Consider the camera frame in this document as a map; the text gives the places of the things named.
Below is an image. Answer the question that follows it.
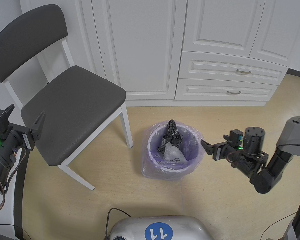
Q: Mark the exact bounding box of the black cable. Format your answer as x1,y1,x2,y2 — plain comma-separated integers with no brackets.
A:
262,214,298,240
105,208,132,238

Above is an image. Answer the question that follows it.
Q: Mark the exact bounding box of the white wardrobe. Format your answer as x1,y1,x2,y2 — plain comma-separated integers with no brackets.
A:
17,0,300,107

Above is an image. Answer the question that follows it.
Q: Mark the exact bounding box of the pale grey trash bin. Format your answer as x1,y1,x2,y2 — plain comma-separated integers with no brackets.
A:
146,125,200,181

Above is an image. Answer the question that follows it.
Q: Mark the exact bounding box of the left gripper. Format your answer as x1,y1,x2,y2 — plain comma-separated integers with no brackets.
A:
0,104,46,171

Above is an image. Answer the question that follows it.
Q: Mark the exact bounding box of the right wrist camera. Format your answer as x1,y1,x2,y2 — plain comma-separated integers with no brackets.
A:
223,129,244,147

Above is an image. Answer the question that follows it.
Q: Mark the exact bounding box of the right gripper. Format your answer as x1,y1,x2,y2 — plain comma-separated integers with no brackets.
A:
201,139,243,163

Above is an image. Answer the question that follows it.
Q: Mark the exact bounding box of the purple plastic bag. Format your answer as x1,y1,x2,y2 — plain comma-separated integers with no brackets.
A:
141,120,203,181

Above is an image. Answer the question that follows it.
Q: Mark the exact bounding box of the black plastic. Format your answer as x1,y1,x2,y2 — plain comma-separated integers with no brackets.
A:
157,119,183,154

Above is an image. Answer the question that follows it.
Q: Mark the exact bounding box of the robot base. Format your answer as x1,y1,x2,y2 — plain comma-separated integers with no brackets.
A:
110,215,213,240

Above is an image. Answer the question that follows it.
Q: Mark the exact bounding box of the dark grey white chair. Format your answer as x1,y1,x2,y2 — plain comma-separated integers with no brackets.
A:
0,4,133,191

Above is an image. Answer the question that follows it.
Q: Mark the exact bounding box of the clear printed wrapper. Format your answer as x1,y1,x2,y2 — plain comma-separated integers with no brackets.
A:
162,143,188,163

